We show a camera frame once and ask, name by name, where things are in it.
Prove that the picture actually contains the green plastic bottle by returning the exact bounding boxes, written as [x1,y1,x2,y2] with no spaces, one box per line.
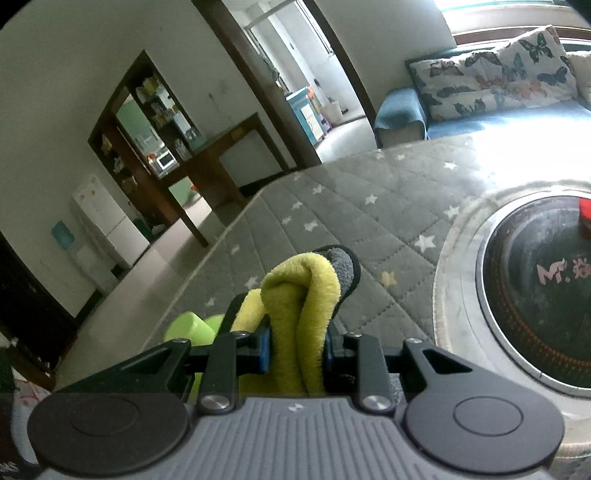
[163,310,228,401]

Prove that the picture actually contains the yellow and grey microfibre cloth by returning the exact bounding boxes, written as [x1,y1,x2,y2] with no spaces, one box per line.
[231,245,361,398]

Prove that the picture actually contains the white refrigerator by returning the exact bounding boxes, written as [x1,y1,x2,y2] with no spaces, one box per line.
[72,175,149,270]

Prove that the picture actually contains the grey star quilted table cover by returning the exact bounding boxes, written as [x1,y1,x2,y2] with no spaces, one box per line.
[147,134,590,479]

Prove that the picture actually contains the dark wooden table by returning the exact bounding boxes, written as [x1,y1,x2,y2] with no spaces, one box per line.
[158,113,290,247]

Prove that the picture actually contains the round black induction cooktop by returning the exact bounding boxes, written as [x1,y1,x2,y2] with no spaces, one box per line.
[475,192,590,398]

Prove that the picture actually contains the white microwave oven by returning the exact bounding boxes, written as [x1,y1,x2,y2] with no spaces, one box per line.
[156,151,177,170]

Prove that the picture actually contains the dark wooden shelf cabinet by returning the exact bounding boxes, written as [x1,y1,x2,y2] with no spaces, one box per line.
[88,51,205,241]

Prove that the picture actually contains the blue white cabinet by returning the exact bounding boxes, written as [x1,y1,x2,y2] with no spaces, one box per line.
[286,87,325,146]

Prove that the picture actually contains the white bucket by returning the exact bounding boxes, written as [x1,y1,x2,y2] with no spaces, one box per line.
[322,101,344,127]

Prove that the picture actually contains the blue sofa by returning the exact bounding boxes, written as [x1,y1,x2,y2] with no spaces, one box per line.
[373,43,591,149]

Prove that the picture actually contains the red ribbon bundle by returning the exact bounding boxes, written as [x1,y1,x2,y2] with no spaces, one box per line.
[579,198,591,218]

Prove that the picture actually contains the butterfly print pillow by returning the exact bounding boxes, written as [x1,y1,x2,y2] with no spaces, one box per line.
[409,25,578,122]

